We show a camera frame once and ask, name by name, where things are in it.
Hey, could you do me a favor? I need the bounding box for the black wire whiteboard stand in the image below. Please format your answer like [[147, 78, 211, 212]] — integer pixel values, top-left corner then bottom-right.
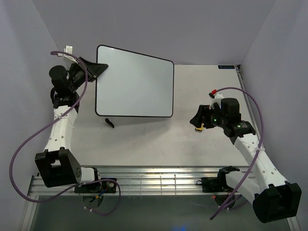
[[104, 118, 115, 128]]

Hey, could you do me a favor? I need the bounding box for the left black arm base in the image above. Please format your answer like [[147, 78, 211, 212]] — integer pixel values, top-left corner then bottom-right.
[[74, 178, 117, 194]]

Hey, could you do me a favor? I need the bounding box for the aluminium rail frame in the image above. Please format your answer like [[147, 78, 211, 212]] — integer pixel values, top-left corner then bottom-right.
[[22, 65, 299, 231]]

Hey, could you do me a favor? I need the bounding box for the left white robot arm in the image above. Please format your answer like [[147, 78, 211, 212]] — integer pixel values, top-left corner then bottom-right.
[[35, 59, 108, 192]]

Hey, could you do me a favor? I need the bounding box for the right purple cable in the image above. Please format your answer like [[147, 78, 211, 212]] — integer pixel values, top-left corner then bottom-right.
[[209, 87, 267, 221]]

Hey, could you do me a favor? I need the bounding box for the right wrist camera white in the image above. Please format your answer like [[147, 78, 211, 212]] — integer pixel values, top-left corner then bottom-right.
[[209, 90, 224, 110]]

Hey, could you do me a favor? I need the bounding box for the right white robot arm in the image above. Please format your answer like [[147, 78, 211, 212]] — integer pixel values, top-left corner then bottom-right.
[[190, 97, 302, 223]]

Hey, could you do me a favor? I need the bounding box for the white dry-erase whiteboard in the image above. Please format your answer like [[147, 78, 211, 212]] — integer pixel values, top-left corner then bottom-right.
[[95, 45, 175, 118]]

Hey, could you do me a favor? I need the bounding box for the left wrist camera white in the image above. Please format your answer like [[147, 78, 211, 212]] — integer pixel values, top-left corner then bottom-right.
[[57, 45, 78, 63]]

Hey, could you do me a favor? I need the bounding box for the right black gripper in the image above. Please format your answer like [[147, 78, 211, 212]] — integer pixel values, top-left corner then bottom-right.
[[190, 104, 227, 129]]

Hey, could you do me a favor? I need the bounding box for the blue label sticker right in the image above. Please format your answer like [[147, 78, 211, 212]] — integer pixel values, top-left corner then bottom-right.
[[218, 65, 235, 69]]

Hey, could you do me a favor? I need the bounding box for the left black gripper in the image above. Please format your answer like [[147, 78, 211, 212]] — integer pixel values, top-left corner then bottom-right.
[[69, 57, 108, 92]]

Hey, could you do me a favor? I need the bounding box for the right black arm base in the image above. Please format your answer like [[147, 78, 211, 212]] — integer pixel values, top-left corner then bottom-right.
[[196, 177, 232, 193]]

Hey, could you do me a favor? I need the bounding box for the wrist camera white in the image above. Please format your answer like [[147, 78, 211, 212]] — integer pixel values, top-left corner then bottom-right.
[[57, 45, 78, 63], [209, 90, 224, 110]]

